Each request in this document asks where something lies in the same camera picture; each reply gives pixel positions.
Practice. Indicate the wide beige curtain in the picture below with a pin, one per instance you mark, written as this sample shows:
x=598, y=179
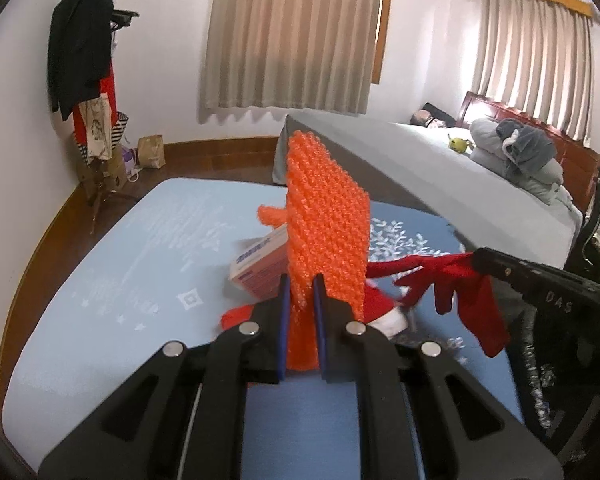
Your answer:
x=290, y=35

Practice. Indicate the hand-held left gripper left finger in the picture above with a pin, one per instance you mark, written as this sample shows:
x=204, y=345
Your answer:
x=282, y=332

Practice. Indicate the green plush toy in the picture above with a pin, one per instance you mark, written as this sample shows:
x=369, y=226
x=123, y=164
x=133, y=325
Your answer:
x=459, y=143

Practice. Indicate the blue printed tablecloth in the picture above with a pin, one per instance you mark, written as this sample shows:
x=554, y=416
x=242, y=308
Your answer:
x=105, y=310

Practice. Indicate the white and pink carton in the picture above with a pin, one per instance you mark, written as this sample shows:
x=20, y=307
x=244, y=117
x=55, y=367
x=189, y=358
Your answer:
x=265, y=265

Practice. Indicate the brown paper bag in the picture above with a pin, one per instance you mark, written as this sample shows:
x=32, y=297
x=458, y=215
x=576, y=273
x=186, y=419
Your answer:
x=151, y=152

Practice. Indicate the wooden coat rack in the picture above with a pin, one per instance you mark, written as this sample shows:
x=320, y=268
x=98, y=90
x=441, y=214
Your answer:
x=97, y=200

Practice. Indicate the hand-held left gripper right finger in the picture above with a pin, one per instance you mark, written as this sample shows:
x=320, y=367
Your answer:
x=321, y=332

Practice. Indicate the folded light grey blankets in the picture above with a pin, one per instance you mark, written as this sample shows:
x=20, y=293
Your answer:
x=540, y=180

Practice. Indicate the narrow beige curtain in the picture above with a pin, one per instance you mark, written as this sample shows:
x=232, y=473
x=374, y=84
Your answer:
x=530, y=65

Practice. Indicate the black pillow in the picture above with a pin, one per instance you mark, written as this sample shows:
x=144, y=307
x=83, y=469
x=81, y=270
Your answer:
x=437, y=112

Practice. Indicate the black white striped bag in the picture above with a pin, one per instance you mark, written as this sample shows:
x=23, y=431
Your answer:
x=120, y=132

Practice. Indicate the bed with grey sheet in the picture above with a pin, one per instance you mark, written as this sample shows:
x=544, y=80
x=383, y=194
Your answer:
x=430, y=175

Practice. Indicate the red wooden headboard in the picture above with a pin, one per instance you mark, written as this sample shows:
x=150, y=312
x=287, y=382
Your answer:
x=575, y=155

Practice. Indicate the cardboard box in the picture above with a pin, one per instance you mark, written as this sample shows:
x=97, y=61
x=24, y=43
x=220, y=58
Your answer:
x=107, y=172

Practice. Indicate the purple and white item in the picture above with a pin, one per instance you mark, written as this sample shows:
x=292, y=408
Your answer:
x=130, y=160

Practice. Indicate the red hanging garment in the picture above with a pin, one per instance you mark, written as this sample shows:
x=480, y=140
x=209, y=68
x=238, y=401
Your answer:
x=109, y=87

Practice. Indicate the beige printed tote bag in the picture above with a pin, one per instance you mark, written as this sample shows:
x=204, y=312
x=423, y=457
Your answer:
x=95, y=127

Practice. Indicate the dark grey garment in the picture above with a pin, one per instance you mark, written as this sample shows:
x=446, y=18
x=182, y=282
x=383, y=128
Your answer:
x=527, y=147

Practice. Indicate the black coat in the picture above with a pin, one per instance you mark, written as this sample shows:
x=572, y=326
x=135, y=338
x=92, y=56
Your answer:
x=77, y=45

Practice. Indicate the wooden window frame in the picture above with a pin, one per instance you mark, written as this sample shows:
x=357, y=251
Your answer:
x=384, y=20

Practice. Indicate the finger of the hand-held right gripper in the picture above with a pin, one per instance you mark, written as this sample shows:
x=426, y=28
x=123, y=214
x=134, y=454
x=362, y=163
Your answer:
x=500, y=267

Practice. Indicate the red knit glove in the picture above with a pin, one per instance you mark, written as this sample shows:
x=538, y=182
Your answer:
x=462, y=282

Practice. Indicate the red white-trimmed santa hat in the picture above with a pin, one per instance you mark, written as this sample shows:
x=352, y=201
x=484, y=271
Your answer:
x=380, y=305

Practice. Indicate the black clothes hanger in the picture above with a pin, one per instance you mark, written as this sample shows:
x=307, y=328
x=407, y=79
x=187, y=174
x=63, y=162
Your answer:
x=125, y=15

